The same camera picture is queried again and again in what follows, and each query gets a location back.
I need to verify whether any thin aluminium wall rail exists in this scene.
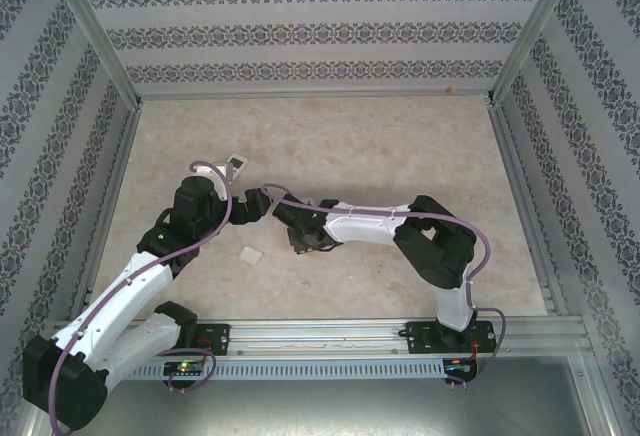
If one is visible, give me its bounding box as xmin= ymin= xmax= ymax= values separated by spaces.
xmin=135 ymin=93 xmax=495 ymax=103

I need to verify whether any aluminium frame post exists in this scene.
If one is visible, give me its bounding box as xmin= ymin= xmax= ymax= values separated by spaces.
xmin=47 ymin=0 xmax=144 ymax=110
xmin=487 ymin=0 xmax=587 ymax=105

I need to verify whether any aluminium side rail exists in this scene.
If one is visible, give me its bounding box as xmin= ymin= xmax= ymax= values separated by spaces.
xmin=487 ymin=103 xmax=571 ymax=317
xmin=69 ymin=103 xmax=146 ymax=322

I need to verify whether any white remote with display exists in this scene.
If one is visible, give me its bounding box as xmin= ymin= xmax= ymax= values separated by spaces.
xmin=225 ymin=153 xmax=250 ymax=183

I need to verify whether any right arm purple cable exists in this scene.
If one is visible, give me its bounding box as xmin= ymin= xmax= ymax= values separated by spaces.
xmin=260 ymin=183 xmax=511 ymax=391

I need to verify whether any long aluminium mounting rail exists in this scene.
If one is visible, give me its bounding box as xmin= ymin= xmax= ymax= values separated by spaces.
xmin=52 ymin=319 xmax=587 ymax=357

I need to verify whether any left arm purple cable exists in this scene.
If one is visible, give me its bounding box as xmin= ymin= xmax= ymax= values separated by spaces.
xmin=48 ymin=159 xmax=235 ymax=435

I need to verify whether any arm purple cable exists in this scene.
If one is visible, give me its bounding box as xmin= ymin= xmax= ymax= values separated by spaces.
xmin=48 ymin=159 xmax=235 ymax=435
xmin=260 ymin=183 xmax=511 ymax=391

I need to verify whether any grey slotted cable duct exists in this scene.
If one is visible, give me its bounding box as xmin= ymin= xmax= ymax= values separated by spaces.
xmin=124 ymin=358 xmax=447 ymax=382

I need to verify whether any white battery cover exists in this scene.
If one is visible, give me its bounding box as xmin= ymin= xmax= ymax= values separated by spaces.
xmin=238 ymin=244 xmax=266 ymax=266

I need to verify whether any grey metal sheet panel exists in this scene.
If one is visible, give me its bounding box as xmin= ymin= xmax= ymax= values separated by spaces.
xmin=99 ymin=379 xmax=596 ymax=436

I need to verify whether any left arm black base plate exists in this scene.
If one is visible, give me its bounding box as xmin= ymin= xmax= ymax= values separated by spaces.
xmin=177 ymin=323 xmax=232 ymax=357

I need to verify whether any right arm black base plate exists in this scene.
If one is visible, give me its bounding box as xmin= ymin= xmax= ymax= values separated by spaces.
xmin=405 ymin=319 xmax=501 ymax=356

